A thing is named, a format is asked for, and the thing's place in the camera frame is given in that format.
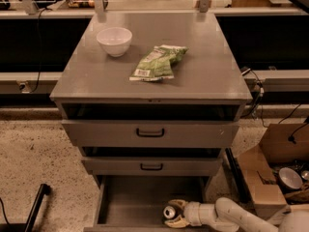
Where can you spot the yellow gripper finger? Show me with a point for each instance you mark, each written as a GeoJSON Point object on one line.
{"type": "Point", "coordinates": [177, 204]}
{"type": "Point", "coordinates": [178, 222]}

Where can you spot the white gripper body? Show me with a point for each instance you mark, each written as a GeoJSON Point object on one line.
{"type": "Point", "coordinates": [192, 214]}

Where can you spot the green soda can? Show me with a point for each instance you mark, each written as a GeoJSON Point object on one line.
{"type": "Point", "coordinates": [170, 212]}

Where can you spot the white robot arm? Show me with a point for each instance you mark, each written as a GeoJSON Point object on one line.
{"type": "Point", "coordinates": [225, 215]}

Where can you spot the bottom grey open drawer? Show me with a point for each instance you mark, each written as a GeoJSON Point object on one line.
{"type": "Point", "coordinates": [136, 203]}

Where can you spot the middle grey drawer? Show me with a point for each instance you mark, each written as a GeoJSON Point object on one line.
{"type": "Point", "coordinates": [138, 166]}

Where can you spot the grey metal drawer cabinet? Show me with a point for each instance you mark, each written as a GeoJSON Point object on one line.
{"type": "Point", "coordinates": [207, 84]}

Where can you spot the top grey drawer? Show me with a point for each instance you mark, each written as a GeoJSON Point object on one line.
{"type": "Point", "coordinates": [150, 134]}

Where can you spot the black pole beside cabinet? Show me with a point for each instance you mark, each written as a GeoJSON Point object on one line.
{"type": "Point", "coordinates": [244, 196]}

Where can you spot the metal bowl in box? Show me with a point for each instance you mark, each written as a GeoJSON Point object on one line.
{"type": "Point", "coordinates": [289, 178]}

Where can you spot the brown cardboard box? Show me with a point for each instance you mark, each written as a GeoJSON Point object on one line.
{"type": "Point", "coordinates": [280, 144]}

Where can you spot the black stand leg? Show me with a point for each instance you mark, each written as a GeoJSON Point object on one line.
{"type": "Point", "coordinates": [43, 191]}

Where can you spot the green chip bag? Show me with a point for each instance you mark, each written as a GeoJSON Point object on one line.
{"type": "Point", "coordinates": [157, 64]}

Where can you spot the white ceramic bowl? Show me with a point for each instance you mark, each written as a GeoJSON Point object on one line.
{"type": "Point", "coordinates": [115, 41]}

